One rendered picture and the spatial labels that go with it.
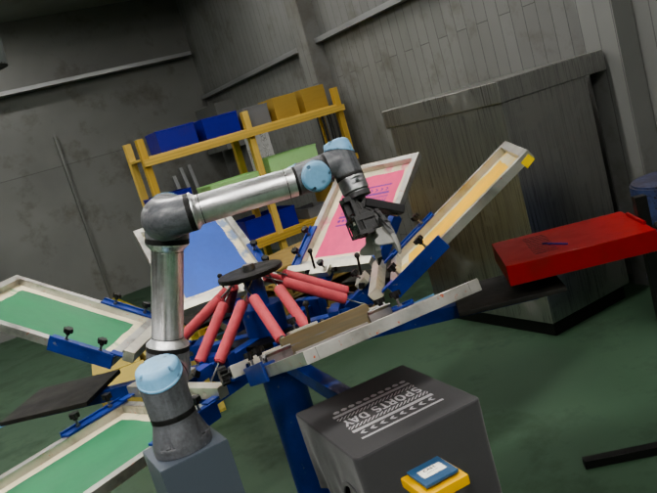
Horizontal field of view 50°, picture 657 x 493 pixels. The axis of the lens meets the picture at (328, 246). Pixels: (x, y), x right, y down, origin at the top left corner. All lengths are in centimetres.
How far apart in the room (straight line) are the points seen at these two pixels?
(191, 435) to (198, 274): 234
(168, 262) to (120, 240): 1028
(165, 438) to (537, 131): 371
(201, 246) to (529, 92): 237
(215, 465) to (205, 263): 243
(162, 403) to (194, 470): 18
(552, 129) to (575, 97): 32
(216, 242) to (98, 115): 808
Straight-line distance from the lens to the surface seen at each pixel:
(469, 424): 225
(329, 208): 421
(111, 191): 1213
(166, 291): 188
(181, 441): 183
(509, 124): 482
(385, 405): 236
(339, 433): 226
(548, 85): 507
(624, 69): 548
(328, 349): 190
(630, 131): 555
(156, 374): 179
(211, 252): 423
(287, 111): 799
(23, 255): 1192
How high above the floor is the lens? 190
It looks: 10 degrees down
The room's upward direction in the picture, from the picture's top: 16 degrees counter-clockwise
